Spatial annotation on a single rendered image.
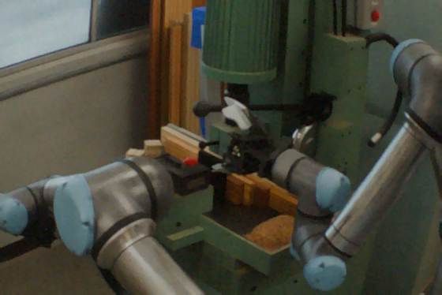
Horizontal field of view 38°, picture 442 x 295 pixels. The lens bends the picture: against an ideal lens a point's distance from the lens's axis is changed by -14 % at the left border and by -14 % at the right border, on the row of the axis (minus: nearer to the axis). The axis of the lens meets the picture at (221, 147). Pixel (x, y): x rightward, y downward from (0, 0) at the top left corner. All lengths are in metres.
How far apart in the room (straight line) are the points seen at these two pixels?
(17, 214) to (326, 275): 0.62
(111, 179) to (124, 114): 2.26
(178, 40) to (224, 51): 1.45
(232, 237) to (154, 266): 0.61
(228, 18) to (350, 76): 0.34
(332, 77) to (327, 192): 0.50
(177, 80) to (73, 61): 0.49
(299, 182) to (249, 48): 0.40
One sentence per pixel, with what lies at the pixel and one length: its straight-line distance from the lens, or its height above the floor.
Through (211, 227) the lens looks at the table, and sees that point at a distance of 1.63.
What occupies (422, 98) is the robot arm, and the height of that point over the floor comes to 1.35.
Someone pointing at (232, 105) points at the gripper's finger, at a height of 1.19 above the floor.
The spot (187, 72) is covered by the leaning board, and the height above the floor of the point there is 0.77.
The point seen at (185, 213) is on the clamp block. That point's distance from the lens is 1.62.
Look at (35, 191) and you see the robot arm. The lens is 1.44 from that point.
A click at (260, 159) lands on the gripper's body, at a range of 1.35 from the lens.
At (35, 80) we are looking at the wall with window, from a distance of 2.87.
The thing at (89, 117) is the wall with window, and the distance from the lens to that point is 3.15.
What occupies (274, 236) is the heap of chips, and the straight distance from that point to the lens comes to 1.53.
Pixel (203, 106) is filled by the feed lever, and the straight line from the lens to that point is 1.43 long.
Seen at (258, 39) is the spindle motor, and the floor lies 1.29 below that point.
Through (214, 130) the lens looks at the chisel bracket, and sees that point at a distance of 1.72.
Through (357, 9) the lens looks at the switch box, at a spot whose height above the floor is 1.37.
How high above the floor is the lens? 1.69
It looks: 23 degrees down
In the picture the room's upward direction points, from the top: 4 degrees clockwise
